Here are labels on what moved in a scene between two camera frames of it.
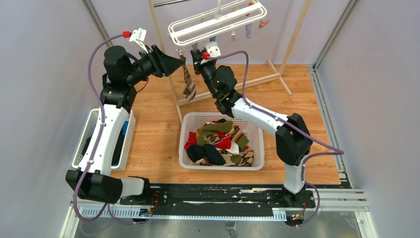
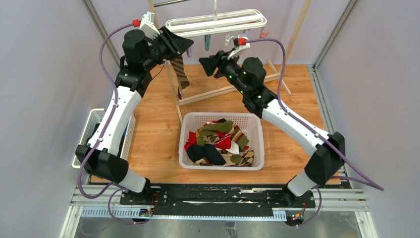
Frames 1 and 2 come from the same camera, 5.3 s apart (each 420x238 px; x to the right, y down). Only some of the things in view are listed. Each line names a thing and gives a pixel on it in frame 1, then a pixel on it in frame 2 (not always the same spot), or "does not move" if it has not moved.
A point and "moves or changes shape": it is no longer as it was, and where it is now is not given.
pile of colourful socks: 219,143 does not move
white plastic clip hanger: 191,29 moves or changes shape
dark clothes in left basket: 119,147 does not move
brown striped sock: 189,91 → 177,64
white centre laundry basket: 215,141 does not move
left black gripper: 163,65 → 175,44
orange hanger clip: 262,24 → 264,34
